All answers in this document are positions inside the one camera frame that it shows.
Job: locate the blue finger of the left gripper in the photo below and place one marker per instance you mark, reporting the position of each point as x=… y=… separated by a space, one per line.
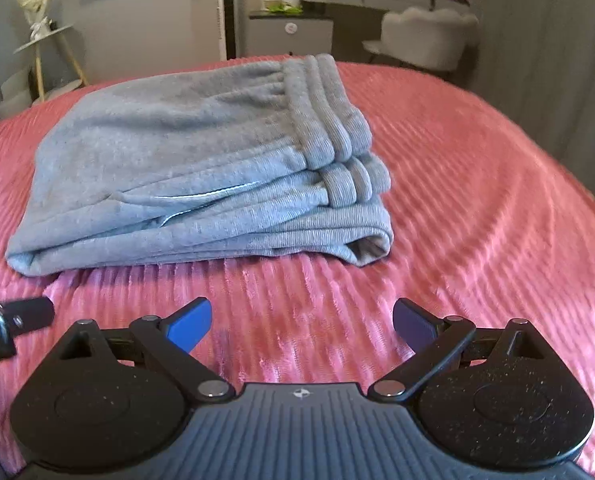
x=27 y=315

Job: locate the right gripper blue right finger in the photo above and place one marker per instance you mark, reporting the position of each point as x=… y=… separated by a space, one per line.
x=440 y=345

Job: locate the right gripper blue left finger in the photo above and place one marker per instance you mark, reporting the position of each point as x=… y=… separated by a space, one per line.
x=163 y=345

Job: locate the grey sweatpants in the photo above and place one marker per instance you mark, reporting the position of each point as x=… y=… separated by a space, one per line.
x=267 y=158

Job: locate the pink ribbed bedspread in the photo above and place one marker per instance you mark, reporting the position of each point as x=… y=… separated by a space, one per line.
x=486 y=226

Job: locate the white gold side table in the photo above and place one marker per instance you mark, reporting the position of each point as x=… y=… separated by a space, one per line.
x=27 y=87

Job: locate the grey curtain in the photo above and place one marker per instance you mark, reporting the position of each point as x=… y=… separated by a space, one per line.
x=537 y=65

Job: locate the grey bedside cabinet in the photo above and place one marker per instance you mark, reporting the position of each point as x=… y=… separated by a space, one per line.
x=284 y=34

